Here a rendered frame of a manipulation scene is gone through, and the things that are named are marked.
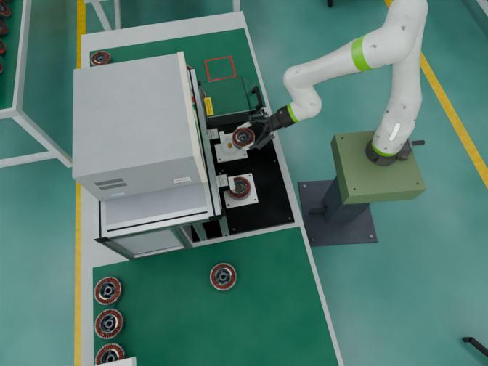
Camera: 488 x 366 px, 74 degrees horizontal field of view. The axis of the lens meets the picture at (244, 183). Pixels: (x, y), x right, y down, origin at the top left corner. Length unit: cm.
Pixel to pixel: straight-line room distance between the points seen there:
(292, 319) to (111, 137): 99
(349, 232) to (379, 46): 146
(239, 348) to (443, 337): 144
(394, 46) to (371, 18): 248
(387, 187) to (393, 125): 29
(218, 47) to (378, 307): 189
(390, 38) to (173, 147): 75
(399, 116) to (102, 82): 113
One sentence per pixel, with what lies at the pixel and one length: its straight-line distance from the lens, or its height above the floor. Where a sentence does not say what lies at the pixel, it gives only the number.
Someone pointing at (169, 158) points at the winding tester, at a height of 132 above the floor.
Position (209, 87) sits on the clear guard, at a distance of 150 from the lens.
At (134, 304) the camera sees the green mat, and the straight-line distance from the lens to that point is 153.
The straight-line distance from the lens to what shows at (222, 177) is 142.
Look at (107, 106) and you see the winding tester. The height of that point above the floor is 132.
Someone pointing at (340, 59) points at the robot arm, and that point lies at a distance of 129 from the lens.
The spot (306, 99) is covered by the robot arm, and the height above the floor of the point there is 108.
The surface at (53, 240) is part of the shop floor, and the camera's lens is 263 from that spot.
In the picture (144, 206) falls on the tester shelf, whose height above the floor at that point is 111.
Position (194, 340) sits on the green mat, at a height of 75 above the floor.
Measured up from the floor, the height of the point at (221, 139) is 88.
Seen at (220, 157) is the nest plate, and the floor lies 78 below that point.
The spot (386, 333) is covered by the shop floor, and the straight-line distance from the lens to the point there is 236.
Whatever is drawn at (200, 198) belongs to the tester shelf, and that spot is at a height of 111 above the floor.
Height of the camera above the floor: 220
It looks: 66 degrees down
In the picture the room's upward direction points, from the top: 1 degrees counter-clockwise
